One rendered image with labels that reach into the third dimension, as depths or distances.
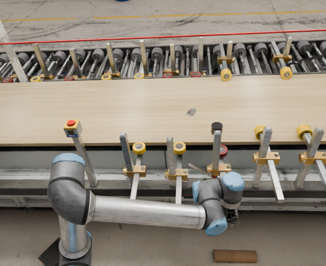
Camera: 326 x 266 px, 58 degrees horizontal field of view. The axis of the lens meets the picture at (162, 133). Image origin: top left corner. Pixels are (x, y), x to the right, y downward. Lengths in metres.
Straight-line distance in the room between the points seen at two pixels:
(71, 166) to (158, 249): 1.49
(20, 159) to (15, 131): 0.21
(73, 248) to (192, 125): 1.03
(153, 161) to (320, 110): 1.17
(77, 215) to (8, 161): 1.43
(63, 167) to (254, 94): 1.56
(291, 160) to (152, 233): 1.20
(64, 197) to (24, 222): 1.89
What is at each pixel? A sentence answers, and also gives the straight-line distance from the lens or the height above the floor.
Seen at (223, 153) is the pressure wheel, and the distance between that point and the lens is 1.75.
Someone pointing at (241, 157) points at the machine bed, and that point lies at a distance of 1.99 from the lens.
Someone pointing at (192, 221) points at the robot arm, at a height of 1.21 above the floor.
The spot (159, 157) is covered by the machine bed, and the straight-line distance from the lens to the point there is 1.97.
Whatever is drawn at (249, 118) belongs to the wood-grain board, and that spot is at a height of 0.90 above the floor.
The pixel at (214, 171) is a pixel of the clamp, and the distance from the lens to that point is 1.72.
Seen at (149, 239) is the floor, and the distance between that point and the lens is 2.47.
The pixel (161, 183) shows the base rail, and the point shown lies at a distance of 1.87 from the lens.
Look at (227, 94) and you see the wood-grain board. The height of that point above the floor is 0.90.
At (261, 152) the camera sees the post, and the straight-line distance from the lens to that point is 1.65.
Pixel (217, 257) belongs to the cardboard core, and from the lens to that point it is 2.32.
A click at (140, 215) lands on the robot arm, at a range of 1.05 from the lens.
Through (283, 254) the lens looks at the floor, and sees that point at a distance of 2.50.
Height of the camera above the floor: 2.19
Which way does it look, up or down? 43 degrees down
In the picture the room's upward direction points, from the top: 6 degrees counter-clockwise
